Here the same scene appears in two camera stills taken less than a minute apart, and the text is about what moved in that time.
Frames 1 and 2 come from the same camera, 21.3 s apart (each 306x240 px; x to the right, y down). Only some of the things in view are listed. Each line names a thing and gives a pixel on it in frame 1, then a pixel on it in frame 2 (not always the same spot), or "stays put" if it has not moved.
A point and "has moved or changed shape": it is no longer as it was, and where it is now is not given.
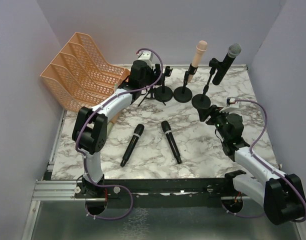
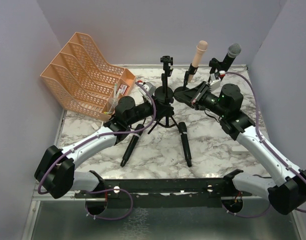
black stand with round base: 184,94 stays put
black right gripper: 209,112 to 200,96
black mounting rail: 159,192 stays put
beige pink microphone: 201,47 stays put
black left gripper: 158,71 to 151,105
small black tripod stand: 150,95 has moved or changed shape
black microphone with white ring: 167,130 to 183,131
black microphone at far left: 138,130 stays put
